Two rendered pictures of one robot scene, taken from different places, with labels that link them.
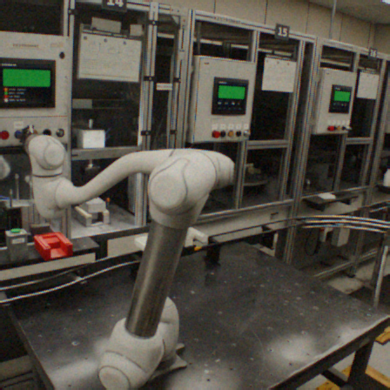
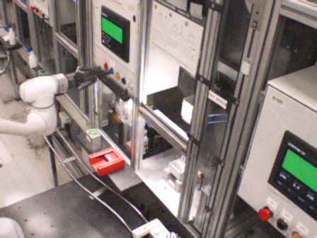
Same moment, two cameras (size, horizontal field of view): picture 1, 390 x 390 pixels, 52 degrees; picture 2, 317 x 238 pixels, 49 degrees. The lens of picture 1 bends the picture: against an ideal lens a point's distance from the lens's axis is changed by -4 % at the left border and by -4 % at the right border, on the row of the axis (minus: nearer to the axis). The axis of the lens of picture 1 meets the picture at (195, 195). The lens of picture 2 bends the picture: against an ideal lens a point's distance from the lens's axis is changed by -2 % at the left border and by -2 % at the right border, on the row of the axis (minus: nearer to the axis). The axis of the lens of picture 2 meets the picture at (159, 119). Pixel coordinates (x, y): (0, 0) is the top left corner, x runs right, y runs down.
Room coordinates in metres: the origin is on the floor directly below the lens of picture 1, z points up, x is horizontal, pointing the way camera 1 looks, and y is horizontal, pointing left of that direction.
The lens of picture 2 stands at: (1.90, -0.86, 2.26)
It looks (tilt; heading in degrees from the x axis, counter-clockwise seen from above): 35 degrees down; 90
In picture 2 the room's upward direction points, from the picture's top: 5 degrees clockwise
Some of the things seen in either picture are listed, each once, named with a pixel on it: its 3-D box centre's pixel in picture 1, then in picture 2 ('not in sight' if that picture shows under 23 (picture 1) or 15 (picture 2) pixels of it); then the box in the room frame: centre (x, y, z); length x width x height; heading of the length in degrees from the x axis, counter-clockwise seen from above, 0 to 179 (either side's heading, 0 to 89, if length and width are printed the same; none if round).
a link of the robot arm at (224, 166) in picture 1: (202, 170); not in sight; (1.17, -0.02, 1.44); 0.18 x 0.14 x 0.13; 72
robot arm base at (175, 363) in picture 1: (159, 353); not in sight; (1.27, 0.08, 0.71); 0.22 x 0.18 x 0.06; 128
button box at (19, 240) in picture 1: (16, 243); (95, 140); (1.55, 0.74, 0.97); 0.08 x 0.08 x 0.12; 38
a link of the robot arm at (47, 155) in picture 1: (48, 156); (37, 91); (1.34, 0.51, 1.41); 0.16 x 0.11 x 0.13; 38
